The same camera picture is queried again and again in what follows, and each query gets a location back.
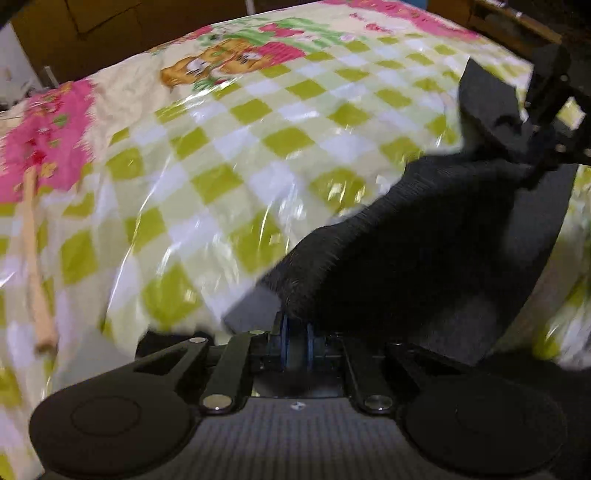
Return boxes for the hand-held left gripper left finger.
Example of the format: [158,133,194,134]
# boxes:
[135,314,293,414]

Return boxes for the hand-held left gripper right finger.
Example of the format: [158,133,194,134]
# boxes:
[304,323,468,415]

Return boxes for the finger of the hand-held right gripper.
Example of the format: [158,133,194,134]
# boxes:
[525,44,575,127]
[542,95,591,164]

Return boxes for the dark grey pants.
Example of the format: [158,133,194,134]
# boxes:
[222,58,580,372]

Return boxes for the wooden bedside cabinet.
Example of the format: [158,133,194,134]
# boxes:
[427,0,591,63]

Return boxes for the checked printed bed blanket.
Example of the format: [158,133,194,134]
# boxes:
[0,0,591,480]

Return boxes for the wooden stick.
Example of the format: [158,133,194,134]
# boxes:
[22,168,59,355]

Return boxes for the brown wooden wardrobe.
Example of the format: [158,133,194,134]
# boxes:
[10,0,324,90]

